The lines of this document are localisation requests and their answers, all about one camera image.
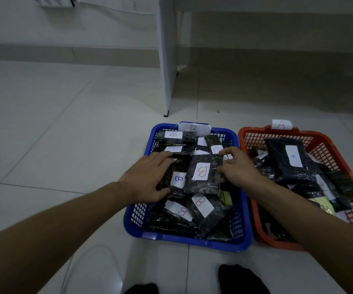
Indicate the small white paper tag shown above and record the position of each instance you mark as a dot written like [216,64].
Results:
[282,124]

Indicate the white wall socket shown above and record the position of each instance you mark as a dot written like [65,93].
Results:
[51,1]

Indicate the red plastic basket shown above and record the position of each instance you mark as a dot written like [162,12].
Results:
[329,143]

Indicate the person's left forearm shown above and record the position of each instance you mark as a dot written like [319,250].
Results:
[47,238]

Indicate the large white paper tag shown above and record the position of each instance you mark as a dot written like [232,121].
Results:
[194,128]

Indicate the blue plastic basket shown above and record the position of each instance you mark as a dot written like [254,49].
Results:
[188,243]

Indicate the person's left hand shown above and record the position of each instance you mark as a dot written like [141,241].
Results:
[142,183]

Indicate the person's right forearm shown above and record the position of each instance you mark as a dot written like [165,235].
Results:
[317,232]

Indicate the person's black trouser leg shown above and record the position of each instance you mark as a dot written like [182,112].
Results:
[141,289]
[240,280]

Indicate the white desk side panel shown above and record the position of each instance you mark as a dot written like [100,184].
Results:
[167,58]

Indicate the person's right hand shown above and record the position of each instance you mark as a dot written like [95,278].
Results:
[243,171]

